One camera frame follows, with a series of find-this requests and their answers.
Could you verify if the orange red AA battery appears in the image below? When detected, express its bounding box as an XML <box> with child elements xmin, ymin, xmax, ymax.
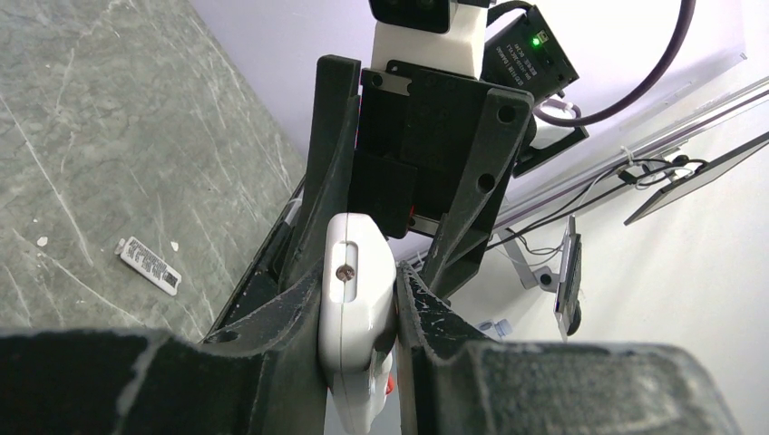
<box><xmin>385</xmin><ymin>372</ymin><xmax>396</xmax><ymax>396</ymax></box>

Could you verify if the white battery cover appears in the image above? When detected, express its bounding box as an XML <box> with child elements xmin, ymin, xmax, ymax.
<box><xmin>114</xmin><ymin>237</ymin><xmax>182</xmax><ymax>297</ymax></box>

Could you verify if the white remote control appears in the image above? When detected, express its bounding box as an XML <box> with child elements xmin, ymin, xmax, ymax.
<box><xmin>317</xmin><ymin>213</ymin><xmax>397</xmax><ymax>434</ymax></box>

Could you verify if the black monitor on stand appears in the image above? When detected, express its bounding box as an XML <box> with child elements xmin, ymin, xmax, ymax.
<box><xmin>623</xmin><ymin>132</ymin><xmax>768</xmax><ymax>226</ymax></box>

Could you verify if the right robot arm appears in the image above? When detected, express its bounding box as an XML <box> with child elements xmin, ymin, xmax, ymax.
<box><xmin>277</xmin><ymin>1</ymin><xmax>578</xmax><ymax>298</ymax></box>

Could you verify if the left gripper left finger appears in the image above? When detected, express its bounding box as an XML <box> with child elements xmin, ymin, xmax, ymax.
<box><xmin>1</xmin><ymin>266</ymin><xmax>326</xmax><ymax>434</ymax></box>

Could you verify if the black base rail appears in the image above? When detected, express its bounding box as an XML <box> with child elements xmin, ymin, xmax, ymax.
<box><xmin>201</xmin><ymin>178</ymin><xmax>305</xmax><ymax>343</ymax></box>

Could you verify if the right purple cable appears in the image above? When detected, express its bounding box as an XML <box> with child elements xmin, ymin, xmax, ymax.
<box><xmin>533</xmin><ymin>0</ymin><xmax>698</xmax><ymax>129</ymax></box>

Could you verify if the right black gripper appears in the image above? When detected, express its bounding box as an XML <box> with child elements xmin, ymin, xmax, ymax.
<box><xmin>279</xmin><ymin>55</ymin><xmax>533</xmax><ymax>298</ymax></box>

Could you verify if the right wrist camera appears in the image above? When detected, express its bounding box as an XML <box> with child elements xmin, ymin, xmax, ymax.
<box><xmin>368</xmin><ymin>0</ymin><xmax>495</xmax><ymax>79</ymax></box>

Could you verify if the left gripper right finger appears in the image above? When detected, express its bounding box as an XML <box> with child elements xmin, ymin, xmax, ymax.
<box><xmin>394</xmin><ymin>264</ymin><xmax>740</xmax><ymax>434</ymax></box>

